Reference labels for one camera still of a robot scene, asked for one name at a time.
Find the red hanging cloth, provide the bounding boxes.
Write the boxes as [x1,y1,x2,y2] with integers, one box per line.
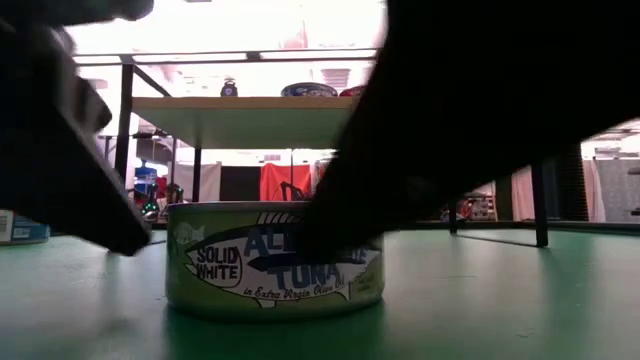
[259,163,314,202]

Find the black room divider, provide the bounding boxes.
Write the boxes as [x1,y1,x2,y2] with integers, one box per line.
[219,165,261,202]

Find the grey curtain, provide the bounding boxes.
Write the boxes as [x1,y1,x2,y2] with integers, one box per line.
[582,158,640,224]

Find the green table mat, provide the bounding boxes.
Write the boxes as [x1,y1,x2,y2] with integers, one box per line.
[0,229,640,360]

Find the black corrugated column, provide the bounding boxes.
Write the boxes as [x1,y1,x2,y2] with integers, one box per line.
[552,144,590,223]

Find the black device green lights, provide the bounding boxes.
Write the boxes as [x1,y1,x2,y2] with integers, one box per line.
[142,182,184,221]

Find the black table frame rails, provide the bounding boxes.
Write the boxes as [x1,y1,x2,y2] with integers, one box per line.
[384,219,640,236]

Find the blue-label gold-lid can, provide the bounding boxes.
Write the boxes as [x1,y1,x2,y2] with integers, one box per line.
[0,208,51,246]

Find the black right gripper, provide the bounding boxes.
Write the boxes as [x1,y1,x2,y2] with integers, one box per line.
[372,0,640,146]

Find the green albacore tuna can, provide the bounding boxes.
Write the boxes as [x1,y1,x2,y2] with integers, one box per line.
[164,199,386,321]

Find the blue storage box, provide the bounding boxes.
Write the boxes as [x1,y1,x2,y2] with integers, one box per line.
[133,166,159,191]

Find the blue-label silver-lid can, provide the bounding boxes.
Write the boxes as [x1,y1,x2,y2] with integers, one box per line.
[280,82,339,98]

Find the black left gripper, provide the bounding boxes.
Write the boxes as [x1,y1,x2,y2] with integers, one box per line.
[0,0,154,29]

